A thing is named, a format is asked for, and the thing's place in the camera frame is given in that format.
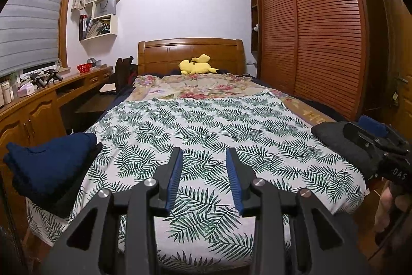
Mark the grey paper bag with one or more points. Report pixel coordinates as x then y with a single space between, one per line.
104 8

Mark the person's right hand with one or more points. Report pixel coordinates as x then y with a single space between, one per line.
384 207

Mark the grey container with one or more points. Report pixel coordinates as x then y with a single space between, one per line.
94 62

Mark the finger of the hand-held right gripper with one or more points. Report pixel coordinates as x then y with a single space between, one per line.
363 136
373 125

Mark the leaf print bed sheet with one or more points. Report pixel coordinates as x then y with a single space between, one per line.
209 123

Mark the grey window blind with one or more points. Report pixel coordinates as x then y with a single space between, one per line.
29 20

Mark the black tripod device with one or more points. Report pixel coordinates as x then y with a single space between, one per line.
38 81
54 75

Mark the wooden bed headboard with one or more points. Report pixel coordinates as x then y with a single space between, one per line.
167 52

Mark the black folded garment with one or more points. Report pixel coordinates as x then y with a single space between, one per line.
70 201

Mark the dark brown chair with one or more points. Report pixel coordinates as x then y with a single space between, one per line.
122 75

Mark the white wall shelf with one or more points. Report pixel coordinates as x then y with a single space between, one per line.
114 27

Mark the dark grey folded garment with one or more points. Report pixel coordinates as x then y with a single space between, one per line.
334 136

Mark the stack of papers and books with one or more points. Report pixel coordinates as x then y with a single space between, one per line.
98 28

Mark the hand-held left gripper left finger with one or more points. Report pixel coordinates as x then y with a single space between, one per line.
173 181

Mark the wooden door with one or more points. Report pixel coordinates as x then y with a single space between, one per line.
386 36

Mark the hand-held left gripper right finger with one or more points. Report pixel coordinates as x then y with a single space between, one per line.
235 181

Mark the floral quilt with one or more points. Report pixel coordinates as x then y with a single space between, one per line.
199 85

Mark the black binder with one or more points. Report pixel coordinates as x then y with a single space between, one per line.
83 27

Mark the pink tissue box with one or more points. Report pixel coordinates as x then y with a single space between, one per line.
26 90

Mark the wooden desk with cabinets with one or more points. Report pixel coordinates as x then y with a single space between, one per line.
41 110

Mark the wooden window frame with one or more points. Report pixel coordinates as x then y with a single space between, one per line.
64 14

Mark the dark red garment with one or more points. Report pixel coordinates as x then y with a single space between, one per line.
133 78

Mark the wooden louvred wardrobe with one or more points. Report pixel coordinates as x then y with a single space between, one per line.
322 36

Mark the green capped bottle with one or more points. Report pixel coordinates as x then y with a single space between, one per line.
13 81

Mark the white bottle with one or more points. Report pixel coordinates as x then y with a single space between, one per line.
6 93

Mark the red basket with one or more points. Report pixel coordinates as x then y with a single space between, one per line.
84 68

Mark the navy blue suit jacket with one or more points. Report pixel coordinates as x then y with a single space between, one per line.
48 162

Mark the yellow plush toy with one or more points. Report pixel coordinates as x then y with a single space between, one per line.
196 67

